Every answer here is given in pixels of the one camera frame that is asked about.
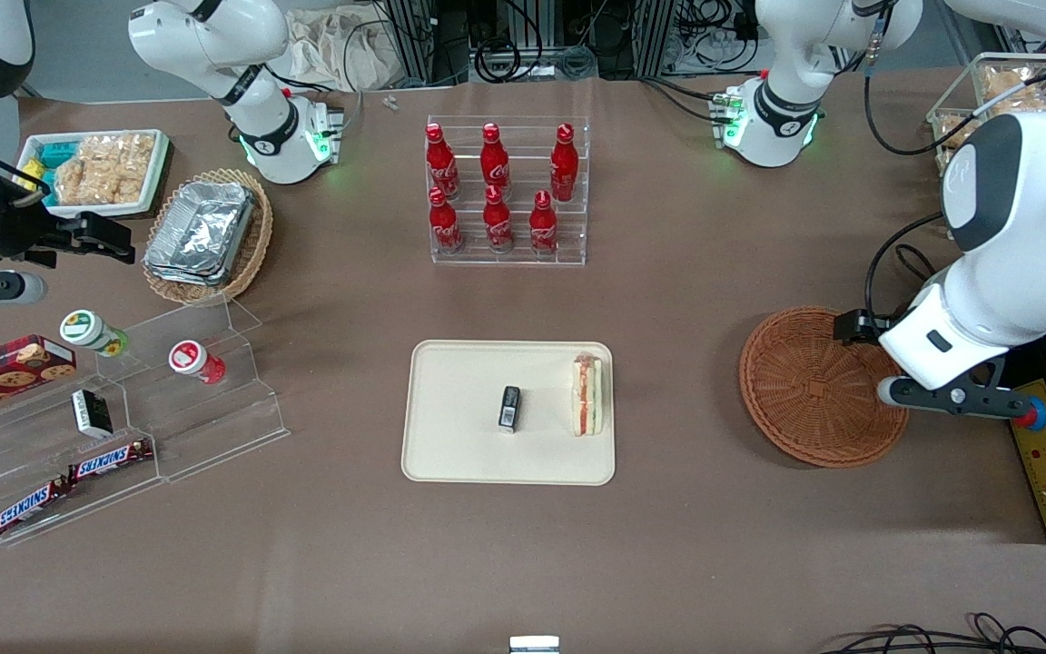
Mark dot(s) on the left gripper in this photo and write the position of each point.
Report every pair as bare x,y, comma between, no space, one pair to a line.
861,326

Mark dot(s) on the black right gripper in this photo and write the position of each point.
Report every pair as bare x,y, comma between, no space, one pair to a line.
22,237

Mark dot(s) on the triangle sandwich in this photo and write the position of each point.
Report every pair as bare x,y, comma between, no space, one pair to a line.
587,395

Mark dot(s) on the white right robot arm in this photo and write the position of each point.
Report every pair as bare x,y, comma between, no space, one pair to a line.
269,136

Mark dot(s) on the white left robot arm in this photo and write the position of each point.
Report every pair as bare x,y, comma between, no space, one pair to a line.
1031,227

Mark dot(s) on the round brown wicker basket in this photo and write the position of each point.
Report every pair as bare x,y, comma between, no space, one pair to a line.
804,391

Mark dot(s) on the aluminium foil tray stack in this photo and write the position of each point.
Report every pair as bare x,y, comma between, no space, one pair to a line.
201,232

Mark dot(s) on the oval tan wicker basket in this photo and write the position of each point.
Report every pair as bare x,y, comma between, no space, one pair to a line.
255,245

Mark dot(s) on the cream plastic tray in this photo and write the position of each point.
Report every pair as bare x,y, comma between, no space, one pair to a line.
459,409

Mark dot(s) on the white plastic snack container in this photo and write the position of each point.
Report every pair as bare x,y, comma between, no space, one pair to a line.
33,204

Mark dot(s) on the green lidded cup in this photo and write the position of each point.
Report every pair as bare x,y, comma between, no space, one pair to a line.
87,329

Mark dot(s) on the teal snack box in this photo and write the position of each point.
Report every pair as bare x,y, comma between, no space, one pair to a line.
55,154

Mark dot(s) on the yellow snack pack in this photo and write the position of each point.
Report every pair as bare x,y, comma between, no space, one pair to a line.
31,174

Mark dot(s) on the red lidded cup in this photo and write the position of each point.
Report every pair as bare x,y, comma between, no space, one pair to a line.
192,359

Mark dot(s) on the red cookie box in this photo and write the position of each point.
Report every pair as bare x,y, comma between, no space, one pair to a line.
5,372

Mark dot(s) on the small black white box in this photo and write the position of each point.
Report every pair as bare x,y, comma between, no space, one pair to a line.
92,413

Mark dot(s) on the red emergency stop button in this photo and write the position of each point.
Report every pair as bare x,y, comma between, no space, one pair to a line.
1039,416

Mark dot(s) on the clear acrylic step shelf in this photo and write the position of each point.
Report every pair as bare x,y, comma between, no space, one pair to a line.
214,427

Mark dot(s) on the Snickers bar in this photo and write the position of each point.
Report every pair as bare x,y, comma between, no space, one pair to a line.
28,507
110,460

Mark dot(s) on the white cloth bag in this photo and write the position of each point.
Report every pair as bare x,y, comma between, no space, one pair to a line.
341,50

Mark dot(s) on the small clear plastic piece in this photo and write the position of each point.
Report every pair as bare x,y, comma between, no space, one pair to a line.
389,102

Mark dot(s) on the red cola bottle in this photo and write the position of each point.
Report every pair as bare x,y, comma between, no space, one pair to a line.
564,168
543,227
441,168
498,222
444,227
494,163

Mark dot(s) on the clear acrylic bottle rack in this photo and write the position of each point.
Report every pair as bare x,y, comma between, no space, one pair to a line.
518,254

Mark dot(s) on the small white device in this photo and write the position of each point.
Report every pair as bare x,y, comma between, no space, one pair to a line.
534,646

